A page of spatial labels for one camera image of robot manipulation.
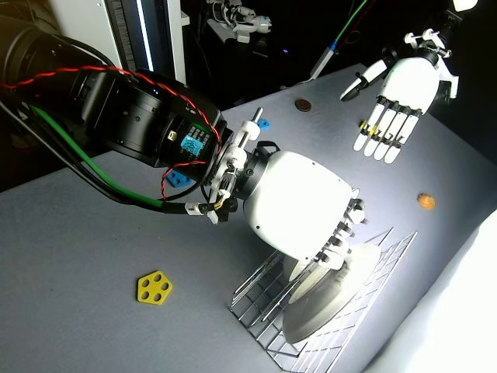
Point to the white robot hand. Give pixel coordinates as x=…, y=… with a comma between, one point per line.
x=411, y=85
x=295, y=202

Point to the small blue block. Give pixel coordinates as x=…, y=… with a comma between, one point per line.
x=265, y=124

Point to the white tube with blue band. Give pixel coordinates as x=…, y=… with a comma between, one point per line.
x=322, y=62

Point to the brown round disc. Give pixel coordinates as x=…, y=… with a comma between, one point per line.
x=303, y=105

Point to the orange spiral toy cookie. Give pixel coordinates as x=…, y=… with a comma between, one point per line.
x=426, y=201

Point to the blue pentagon block with holes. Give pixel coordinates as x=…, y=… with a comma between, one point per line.
x=178, y=181

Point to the yellow pentagon block with holes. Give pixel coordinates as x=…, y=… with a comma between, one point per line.
x=149, y=296

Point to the spare white robot hand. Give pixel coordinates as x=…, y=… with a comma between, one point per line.
x=240, y=19

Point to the grey table cloth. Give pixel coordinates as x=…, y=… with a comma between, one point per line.
x=97, y=233

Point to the white cabinet with light strip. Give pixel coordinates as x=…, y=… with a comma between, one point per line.
x=163, y=31

